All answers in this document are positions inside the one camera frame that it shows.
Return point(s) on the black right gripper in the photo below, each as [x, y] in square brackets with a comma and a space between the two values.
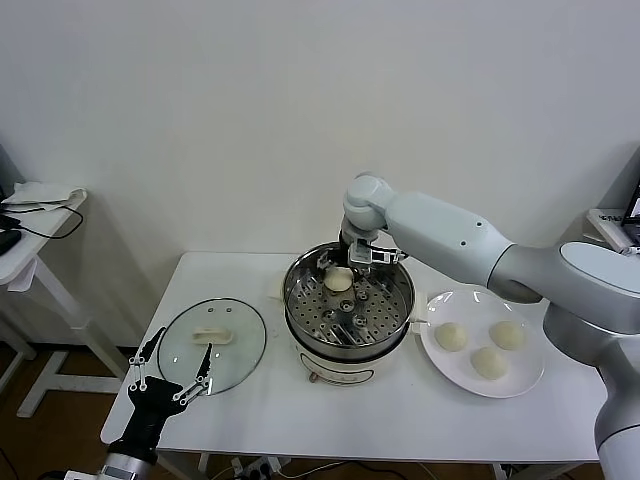
[344, 242]

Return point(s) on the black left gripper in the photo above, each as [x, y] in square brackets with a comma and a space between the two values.
[150, 400]

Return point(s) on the white steamed baozi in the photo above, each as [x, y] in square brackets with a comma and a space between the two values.
[336, 282]
[506, 334]
[451, 336]
[489, 363]

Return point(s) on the round glass lid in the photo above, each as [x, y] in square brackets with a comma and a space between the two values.
[235, 360]

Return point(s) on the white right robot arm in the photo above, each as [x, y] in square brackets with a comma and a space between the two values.
[450, 235]

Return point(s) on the stainless steel steamer basket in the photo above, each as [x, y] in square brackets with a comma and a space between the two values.
[380, 310]

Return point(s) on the white electric cooker base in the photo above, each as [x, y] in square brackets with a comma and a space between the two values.
[340, 370]

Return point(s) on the white power strip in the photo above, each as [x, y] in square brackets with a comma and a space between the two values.
[255, 469]

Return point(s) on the white side table with cloth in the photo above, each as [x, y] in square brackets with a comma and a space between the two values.
[30, 250]

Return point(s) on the small black device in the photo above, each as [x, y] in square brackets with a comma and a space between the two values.
[7, 241]

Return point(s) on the white round plate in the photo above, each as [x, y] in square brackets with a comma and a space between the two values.
[525, 370]

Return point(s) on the white crumpled cloth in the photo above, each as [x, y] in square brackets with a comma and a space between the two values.
[40, 192]

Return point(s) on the grey monitor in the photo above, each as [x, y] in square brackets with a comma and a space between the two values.
[7, 170]

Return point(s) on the white side table with laptop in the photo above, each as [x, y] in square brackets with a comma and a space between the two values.
[605, 222]

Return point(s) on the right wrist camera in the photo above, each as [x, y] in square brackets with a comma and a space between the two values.
[372, 256]

